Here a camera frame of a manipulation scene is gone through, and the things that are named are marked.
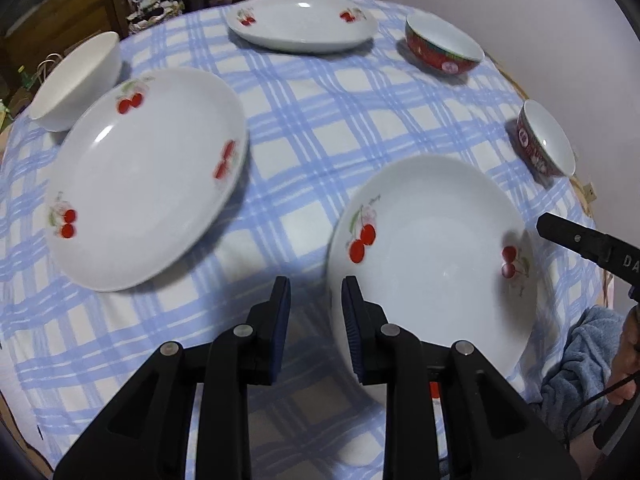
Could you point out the blue towel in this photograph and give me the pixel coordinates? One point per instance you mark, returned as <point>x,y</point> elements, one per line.
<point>575,360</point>

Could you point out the wicker basket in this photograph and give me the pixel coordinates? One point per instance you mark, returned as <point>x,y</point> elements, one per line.
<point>150,12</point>

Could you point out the white cherry print plate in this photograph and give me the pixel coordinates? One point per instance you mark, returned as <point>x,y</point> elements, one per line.
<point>300,25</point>
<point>440,260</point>
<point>150,170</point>

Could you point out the green bottle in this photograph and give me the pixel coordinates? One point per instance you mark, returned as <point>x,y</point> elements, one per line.
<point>24,76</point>

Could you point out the plain white bowl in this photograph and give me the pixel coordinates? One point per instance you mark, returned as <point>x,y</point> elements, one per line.
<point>75,85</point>

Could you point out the beige wall socket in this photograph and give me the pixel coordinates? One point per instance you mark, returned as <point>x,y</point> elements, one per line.
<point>590,194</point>

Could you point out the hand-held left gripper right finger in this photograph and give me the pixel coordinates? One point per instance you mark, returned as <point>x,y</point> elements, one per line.
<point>352,330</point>

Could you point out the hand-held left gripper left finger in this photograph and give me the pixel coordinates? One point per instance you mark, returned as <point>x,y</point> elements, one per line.
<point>282,320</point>

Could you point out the blue plaid blanket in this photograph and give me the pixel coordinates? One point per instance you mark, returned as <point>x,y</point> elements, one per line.
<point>310,125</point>

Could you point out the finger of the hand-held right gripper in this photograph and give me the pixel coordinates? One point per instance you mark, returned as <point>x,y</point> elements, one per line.
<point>565,232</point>

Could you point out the wooden cabinet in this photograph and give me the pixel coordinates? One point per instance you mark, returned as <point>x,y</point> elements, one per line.
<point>116,0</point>

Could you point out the red patterned bowl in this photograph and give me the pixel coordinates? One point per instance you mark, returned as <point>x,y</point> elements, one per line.
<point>440,57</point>
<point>532,145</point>

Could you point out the person's right hand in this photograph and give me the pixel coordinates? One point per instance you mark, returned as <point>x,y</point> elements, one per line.
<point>625,355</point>

